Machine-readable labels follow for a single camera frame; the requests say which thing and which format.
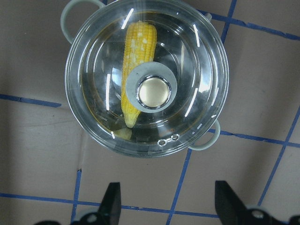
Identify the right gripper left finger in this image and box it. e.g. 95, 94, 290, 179
35, 181, 122, 225

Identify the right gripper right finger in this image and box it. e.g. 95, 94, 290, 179
215, 180, 285, 225

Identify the glass pot lid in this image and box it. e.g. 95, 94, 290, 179
64, 0, 229, 158

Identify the yellow corn cob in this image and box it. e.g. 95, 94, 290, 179
121, 21, 157, 128

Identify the pale green steel pot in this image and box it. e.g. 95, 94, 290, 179
60, 0, 221, 159

